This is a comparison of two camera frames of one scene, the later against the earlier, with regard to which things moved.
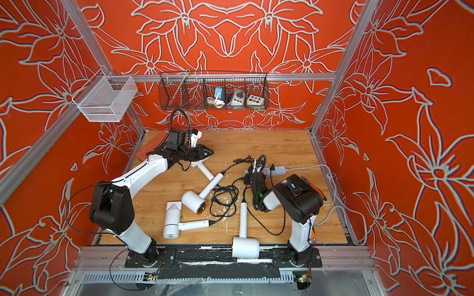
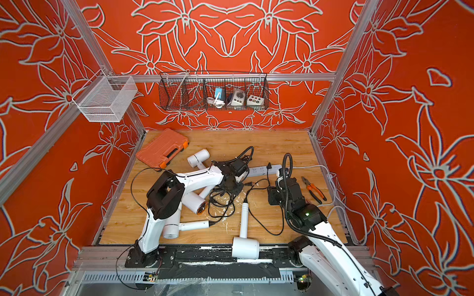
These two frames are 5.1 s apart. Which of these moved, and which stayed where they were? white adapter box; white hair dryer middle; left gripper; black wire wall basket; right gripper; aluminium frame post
Moved: left gripper; right gripper
Stayed: black wire wall basket; white adapter box; aluminium frame post; white hair dryer middle
